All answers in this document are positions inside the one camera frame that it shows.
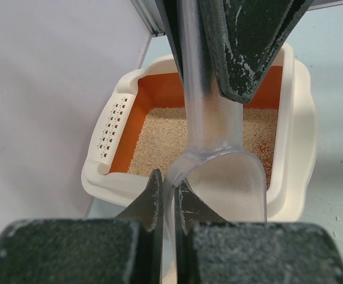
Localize clear plastic scoop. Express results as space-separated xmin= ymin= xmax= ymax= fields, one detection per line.
xmin=164 ymin=1 xmax=267 ymax=283

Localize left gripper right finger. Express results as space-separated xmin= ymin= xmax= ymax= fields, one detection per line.
xmin=174 ymin=181 xmax=343 ymax=283

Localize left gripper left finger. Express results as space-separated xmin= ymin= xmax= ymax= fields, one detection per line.
xmin=0 ymin=169 xmax=164 ymax=283

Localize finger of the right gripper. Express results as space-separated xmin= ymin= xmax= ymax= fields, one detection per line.
xmin=162 ymin=0 xmax=184 ymax=83
xmin=199 ymin=0 xmax=312 ymax=104

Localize left aluminium corner post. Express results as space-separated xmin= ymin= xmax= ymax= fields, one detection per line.
xmin=131 ymin=0 xmax=166 ymax=37

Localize cream orange litter box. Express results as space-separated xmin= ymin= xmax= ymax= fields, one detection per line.
xmin=81 ymin=44 xmax=318 ymax=222

